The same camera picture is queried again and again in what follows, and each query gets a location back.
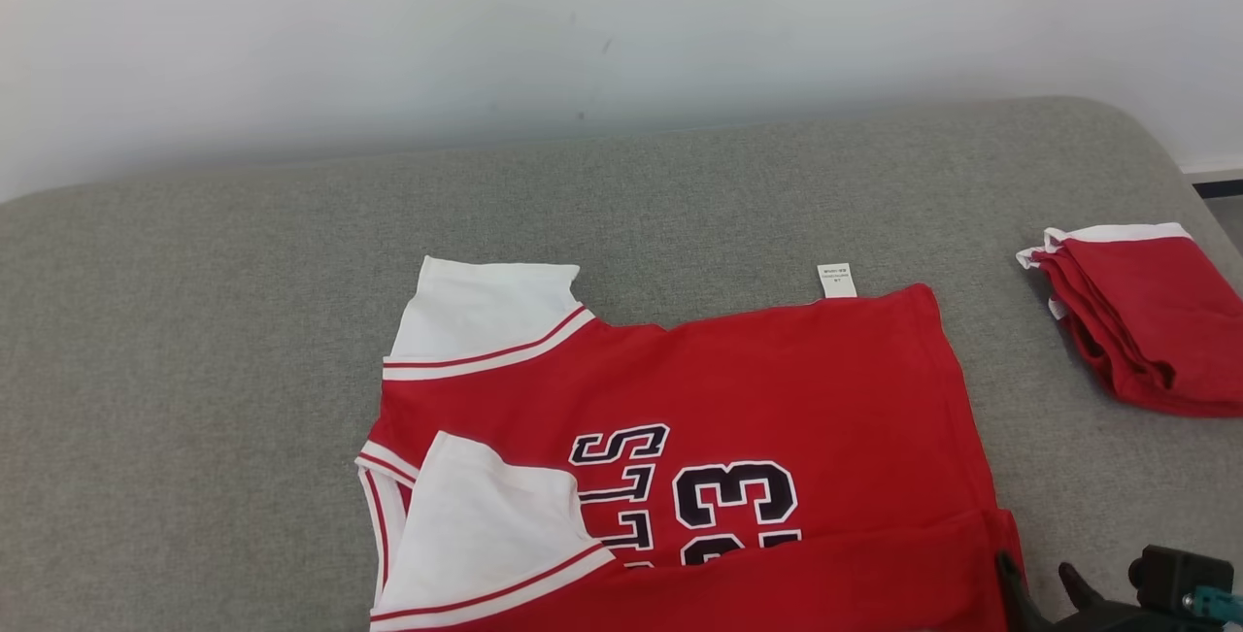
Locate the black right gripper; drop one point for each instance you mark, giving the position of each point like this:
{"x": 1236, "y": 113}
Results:
{"x": 1175, "y": 593}

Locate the red garment stack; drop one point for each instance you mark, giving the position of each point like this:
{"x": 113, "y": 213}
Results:
{"x": 1156, "y": 321}

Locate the red jersey with white sleeves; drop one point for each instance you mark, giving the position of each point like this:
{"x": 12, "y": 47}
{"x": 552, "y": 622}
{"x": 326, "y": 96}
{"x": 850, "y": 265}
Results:
{"x": 796, "y": 389}

